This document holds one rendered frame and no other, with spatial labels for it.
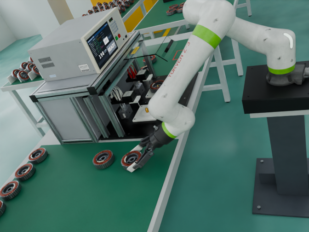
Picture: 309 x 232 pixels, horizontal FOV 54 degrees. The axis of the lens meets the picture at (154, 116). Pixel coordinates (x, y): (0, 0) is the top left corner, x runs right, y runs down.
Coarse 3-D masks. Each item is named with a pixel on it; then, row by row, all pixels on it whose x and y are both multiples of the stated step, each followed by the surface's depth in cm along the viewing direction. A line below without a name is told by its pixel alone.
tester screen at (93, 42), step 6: (102, 30) 163; (108, 30) 169; (96, 36) 158; (102, 36) 163; (90, 42) 153; (96, 42) 158; (102, 42) 163; (108, 42) 168; (96, 48) 157; (102, 48) 162; (96, 54) 157; (108, 54) 167; (96, 60) 156
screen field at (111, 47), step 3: (111, 42) 171; (114, 42) 174; (108, 45) 168; (111, 45) 171; (114, 45) 174; (108, 48) 168; (111, 48) 171; (114, 48) 174; (108, 51) 167; (111, 51) 170
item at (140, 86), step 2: (140, 84) 199; (142, 84) 200; (134, 86) 200; (136, 86) 199; (138, 86) 198; (140, 86) 198; (142, 86) 200; (134, 88) 197; (136, 88) 197; (138, 88) 196; (140, 88) 197; (142, 88) 200; (144, 88) 203; (136, 90) 196; (138, 90) 196; (140, 90) 197; (142, 90) 200; (136, 92) 197; (138, 92) 197; (140, 92) 197; (142, 92) 199; (138, 94) 198; (140, 94) 198
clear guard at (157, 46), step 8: (152, 40) 189; (160, 40) 184; (168, 40) 185; (144, 48) 181; (152, 48) 177; (160, 48) 175; (128, 56) 180; (136, 56) 176; (144, 56) 172; (160, 56) 170; (168, 56) 173
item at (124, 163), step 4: (132, 152) 150; (136, 152) 149; (140, 152) 149; (124, 156) 150; (128, 156) 150; (132, 156) 151; (136, 156) 150; (140, 156) 146; (124, 160) 147; (128, 160) 150; (132, 160) 149; (136, 160) 144; (124, 164) 145; (128, 164) 144; (124, 168) 146; (136, 168) 144
